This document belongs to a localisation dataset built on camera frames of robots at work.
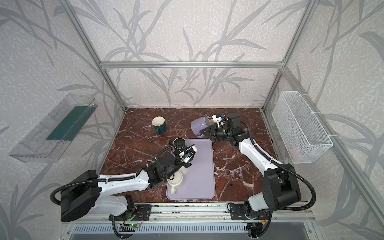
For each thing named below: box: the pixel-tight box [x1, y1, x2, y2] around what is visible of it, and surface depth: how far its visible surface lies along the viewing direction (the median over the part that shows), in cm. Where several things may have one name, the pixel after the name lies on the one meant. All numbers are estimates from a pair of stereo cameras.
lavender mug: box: [190, 116, 211, 137], surface depth 81 cm
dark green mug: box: [151, 115, 168, 135], surface depth 101 cm
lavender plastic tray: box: [166, 138, 216, 201], surface depth 83 cm
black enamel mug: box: [169, 137, 187, 150], surface depth 91 cm
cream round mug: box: [167, 170, 183, 195], surface depth 77 cm
